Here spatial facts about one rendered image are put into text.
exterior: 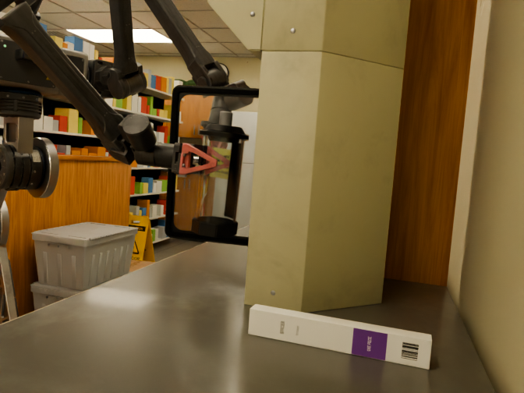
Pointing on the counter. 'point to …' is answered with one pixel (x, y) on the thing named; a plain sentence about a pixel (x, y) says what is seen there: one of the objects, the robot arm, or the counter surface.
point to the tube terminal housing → (325, 152)
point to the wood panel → (430, 139)
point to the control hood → (243, 21)
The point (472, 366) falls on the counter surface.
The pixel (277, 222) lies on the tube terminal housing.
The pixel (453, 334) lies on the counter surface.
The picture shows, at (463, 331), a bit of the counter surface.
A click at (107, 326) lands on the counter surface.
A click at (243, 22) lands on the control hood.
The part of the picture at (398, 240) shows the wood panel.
